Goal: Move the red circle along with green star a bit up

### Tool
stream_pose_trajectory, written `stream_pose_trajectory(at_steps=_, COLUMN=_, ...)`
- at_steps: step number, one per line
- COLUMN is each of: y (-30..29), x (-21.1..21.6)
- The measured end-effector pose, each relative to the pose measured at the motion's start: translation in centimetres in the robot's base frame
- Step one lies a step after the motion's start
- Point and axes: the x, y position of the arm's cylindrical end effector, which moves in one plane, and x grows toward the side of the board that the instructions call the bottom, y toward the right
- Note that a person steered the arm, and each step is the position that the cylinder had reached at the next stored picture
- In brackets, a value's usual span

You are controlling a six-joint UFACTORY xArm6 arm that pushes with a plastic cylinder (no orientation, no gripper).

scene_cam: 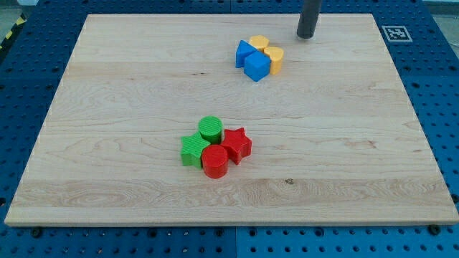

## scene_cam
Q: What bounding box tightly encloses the green cylinder block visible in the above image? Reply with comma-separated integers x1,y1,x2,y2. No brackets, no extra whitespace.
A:
198,115,223,144

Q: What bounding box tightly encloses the blue triangle block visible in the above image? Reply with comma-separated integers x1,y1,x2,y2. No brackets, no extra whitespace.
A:
235,40,257,68

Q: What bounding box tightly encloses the red cylinder block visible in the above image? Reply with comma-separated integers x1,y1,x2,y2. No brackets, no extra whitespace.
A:
202,145,229,179

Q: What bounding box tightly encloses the green star block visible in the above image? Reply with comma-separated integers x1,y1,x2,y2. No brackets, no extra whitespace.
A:
180,132,210,169

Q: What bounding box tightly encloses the light wooden board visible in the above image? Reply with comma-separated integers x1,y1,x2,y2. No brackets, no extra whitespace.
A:
5,14,458,226

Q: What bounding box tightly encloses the red star block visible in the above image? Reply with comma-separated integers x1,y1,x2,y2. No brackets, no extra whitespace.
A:
220,128,252,165

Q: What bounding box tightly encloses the yellow heart block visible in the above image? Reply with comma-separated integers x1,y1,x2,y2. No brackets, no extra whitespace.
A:
264,47,284,75

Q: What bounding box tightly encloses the blue cube block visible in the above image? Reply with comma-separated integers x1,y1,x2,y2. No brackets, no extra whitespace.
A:
244,51,271,82

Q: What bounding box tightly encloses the yellow hexagon block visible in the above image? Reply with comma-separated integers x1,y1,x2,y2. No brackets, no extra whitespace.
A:
249,34,270,52

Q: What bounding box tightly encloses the white fiducial marker tag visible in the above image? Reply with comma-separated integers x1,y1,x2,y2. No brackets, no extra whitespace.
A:
382,25,412,42

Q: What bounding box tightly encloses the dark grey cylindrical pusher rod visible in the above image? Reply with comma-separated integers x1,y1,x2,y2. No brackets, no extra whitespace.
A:
296,0,322,39

